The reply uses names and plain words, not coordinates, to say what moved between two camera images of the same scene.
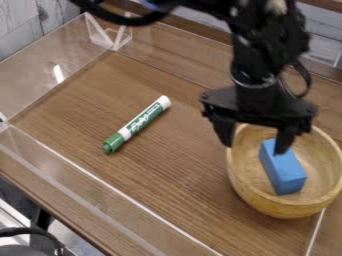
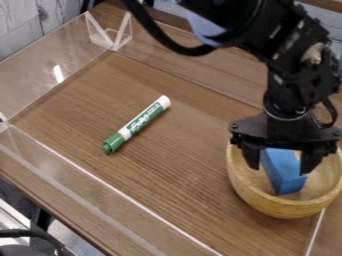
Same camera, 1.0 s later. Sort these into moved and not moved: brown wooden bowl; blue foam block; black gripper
Moved: black gripper
Not moved: brown wooden bowl; blue foam block
